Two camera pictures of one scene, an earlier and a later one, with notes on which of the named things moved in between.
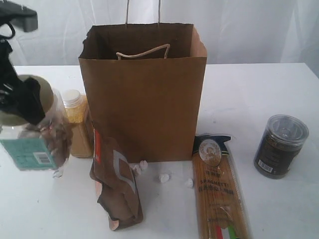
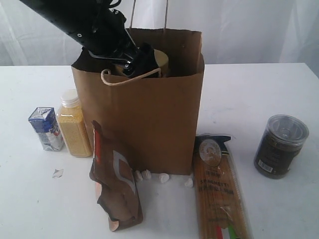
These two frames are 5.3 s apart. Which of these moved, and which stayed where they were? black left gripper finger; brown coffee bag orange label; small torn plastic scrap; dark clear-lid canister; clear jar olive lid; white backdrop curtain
Moved: black left gripper finger; clear jar olive lid
Stayed: small torn plastic scrap; brown coffee bag orange label; dark clear-lid canister; white backdrop curtain
